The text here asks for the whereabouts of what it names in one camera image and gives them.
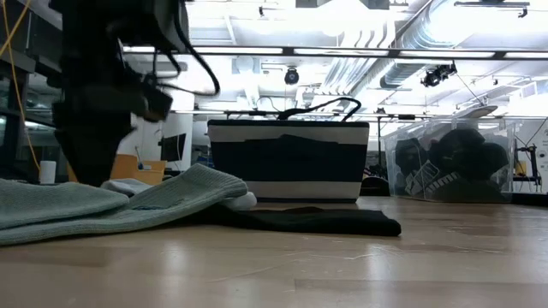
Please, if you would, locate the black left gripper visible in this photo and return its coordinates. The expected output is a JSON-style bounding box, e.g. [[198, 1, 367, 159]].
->
[[53, 74, 173, 187]]

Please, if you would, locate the grey knit cloth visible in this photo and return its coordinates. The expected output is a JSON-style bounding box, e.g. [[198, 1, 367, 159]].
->
[[100, 178, 154, 198]]

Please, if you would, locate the sage green knit sock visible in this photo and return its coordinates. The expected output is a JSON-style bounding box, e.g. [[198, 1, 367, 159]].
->
[[0, 163, 250, 247]]

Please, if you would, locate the large black cloth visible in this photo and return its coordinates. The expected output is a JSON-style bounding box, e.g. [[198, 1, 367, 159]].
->
[[170, 204, 402, 238]]

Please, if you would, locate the orange box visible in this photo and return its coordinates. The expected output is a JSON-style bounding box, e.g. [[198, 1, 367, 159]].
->
[[66, 153, 167, 186]]

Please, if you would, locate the white paper roll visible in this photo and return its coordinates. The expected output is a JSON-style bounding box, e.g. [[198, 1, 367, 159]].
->
[[39, 160, 57, 185]]

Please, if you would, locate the black computer monitor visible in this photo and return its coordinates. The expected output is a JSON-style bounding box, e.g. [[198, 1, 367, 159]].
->
[[159, 133, 188, 163]]

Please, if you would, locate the navy white striped fabric basket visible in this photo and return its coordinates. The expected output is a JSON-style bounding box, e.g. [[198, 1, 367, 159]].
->
[[206, 97, 371, 204]]

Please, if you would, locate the round black ceiling device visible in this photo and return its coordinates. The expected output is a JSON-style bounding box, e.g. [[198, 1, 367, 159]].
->
[[283, 67, 301, 86]]

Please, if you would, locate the long ceiling light bar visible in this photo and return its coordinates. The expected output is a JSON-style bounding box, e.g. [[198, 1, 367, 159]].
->
[[123, 44, 548, 61]]

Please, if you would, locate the clear plastic storage bin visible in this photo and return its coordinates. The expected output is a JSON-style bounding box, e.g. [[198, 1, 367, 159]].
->
[[380, 117, 515, 204]]

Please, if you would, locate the black ceiling spotlight cluster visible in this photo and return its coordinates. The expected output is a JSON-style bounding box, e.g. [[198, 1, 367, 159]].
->
[[420, 62, 458, 89]]

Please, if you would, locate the black equipment stand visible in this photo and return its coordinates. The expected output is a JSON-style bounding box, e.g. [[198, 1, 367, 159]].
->
[[512, 144, 543, 193]]

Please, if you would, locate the yellow cable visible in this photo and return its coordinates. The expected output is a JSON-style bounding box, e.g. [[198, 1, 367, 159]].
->
[[0, 0, 42, 175]]

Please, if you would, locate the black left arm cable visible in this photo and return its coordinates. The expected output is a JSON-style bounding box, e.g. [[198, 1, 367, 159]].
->
[[153, 0, 222, 98]]

